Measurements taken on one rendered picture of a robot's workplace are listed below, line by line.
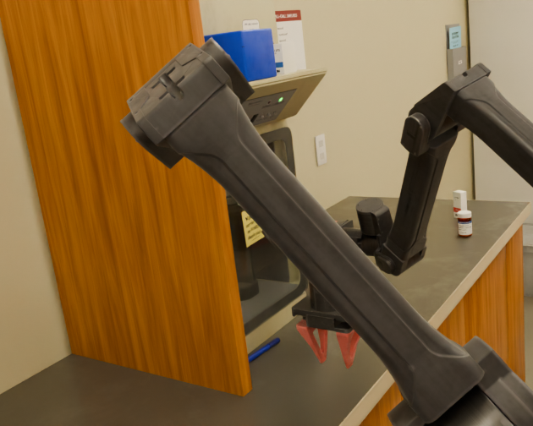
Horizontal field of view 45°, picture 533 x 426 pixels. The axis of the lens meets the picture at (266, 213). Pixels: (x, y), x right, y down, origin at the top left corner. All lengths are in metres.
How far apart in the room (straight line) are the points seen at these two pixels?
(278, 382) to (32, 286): 0.59
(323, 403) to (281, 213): 0.75
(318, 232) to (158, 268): 0.80
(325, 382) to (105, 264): 0.50
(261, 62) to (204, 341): 0.53
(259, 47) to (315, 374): 0.63
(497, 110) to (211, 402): 0.72
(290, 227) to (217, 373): 0.81
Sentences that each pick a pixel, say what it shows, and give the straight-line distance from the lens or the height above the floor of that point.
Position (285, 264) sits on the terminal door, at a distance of 1.46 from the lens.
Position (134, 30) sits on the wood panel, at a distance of 1.17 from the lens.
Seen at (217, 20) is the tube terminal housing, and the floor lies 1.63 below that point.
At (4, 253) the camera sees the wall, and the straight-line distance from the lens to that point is 1.47.
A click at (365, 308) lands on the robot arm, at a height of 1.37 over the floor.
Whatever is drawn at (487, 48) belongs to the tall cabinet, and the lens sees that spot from 4.18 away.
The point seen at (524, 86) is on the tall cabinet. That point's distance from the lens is 4.14.
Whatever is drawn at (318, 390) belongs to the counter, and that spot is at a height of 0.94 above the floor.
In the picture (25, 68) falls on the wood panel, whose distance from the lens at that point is 1.41.
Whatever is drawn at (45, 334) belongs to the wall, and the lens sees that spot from 1.56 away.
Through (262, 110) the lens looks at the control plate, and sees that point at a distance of 1.28.
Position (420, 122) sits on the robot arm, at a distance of 1.00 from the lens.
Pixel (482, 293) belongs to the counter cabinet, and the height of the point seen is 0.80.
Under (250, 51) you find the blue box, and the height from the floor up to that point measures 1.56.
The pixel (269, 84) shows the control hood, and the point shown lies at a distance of 1.22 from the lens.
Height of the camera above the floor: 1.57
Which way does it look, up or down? 15 degrees down
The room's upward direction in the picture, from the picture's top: 7 degrees counter-clockwise
